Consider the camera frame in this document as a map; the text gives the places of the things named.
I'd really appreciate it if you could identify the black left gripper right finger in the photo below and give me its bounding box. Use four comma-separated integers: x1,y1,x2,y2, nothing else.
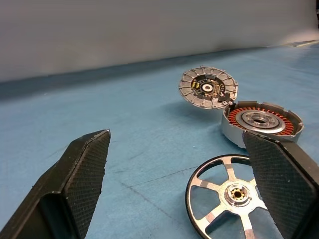
242,131,319,239

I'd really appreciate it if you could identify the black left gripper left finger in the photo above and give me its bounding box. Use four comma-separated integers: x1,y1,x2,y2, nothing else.
0,128,111,239

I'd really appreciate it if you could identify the silver spoked rotor wheel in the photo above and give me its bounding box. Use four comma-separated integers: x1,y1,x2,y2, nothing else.
185,154,285,239

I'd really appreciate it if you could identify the round silver metal part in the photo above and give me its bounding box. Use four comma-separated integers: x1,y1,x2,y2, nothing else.
221,101,305,149

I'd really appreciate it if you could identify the grey motor end cover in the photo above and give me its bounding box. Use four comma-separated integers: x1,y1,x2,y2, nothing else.
178,66,239,110

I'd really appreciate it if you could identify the blue table cover sheet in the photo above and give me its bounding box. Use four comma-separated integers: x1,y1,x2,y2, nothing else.
0,41,319,239

